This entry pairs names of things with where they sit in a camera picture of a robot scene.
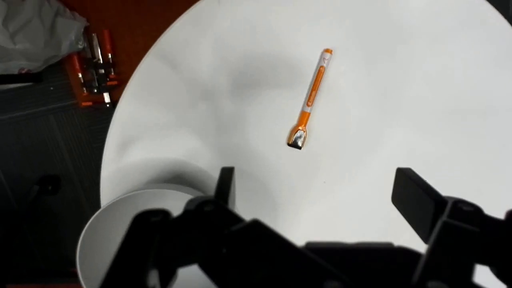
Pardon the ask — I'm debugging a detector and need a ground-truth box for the grey bowl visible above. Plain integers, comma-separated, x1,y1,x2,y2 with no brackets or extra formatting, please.
75,185,218,288

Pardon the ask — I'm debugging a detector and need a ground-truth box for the crumpled grey plastic sheet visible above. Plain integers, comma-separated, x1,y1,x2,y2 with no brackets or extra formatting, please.
0,0,90,78

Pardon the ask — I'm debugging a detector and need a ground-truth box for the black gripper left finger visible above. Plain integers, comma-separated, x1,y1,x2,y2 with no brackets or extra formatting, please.
101,166,343,288

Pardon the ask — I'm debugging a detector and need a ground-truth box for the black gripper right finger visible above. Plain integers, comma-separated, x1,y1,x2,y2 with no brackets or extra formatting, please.
391,167,512,288

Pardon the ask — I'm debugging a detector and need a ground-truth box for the orange and black tool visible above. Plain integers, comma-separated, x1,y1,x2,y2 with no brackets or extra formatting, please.
66,28,120,110

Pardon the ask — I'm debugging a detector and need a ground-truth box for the brown wooden stick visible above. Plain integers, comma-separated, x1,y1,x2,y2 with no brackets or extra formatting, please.
285,47,335,151

